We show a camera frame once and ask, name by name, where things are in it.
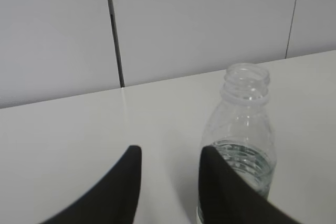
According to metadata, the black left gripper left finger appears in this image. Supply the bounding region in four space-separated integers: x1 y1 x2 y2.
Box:
44 145 142 223

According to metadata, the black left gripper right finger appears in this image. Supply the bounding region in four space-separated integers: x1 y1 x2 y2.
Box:
198 146 297 224

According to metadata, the clear plastic water bottle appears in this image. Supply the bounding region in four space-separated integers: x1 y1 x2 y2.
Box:
196 63 277 223

